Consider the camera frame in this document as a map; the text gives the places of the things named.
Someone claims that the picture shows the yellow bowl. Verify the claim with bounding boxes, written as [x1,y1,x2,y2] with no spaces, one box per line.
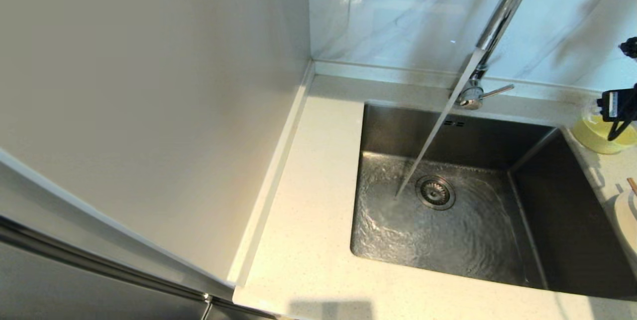
[571,106,637,155]

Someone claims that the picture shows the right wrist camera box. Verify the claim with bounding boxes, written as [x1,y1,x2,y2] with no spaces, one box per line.
[597,89,637,122]

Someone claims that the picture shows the chrome bar handle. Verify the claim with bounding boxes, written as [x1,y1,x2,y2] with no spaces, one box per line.
[0,213,214,320]

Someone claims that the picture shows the chrome gooseneck faucet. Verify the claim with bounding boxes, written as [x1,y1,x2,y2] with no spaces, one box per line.
[455,0,538,110]

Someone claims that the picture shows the round metal drain strainer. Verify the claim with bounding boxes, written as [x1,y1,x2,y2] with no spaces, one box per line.
[415,176,455,211]

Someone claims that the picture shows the stainless steel sink basin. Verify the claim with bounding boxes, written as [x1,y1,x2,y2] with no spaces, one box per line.
[350,103,637,301]

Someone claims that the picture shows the stainless steel appliance front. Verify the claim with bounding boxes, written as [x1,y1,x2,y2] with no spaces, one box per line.
[0,211,279,320]

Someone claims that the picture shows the white plate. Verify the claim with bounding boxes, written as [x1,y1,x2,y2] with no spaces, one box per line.
[615,192,637,257]

